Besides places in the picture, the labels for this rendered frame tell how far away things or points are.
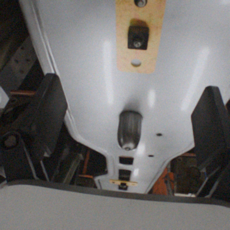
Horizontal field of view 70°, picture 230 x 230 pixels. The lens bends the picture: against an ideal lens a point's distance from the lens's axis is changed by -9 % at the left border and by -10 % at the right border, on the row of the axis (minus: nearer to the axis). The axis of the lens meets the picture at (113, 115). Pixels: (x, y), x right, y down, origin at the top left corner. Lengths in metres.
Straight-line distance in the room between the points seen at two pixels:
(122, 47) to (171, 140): 0.18
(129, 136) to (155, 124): 0.06
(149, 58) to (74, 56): 0.07
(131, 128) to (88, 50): 0.11
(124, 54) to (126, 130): 0.10
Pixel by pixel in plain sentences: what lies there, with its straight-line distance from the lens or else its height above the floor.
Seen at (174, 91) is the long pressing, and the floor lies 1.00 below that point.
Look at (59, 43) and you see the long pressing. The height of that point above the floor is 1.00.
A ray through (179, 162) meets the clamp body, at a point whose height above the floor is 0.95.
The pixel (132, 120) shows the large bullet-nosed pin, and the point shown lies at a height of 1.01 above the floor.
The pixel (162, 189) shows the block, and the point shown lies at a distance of 0.88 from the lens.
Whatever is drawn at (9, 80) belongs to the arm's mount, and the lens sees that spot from 0.74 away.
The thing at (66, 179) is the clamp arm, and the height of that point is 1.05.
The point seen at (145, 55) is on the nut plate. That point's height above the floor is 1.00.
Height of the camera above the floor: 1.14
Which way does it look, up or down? 35 degrees down
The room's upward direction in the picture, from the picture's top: 171 degrees counter-clockwise
